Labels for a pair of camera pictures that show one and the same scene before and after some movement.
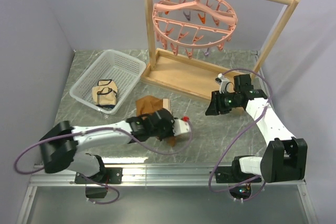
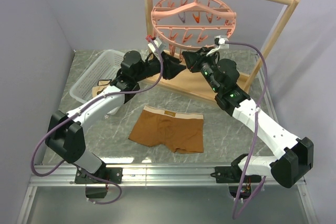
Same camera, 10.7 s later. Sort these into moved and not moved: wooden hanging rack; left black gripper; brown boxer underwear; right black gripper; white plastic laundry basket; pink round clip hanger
Moved: right black gripper; brown boxer underwear; left black gripper
Not moved: wooden hanging rack; pink round clip hanger; white plastic laundry basket
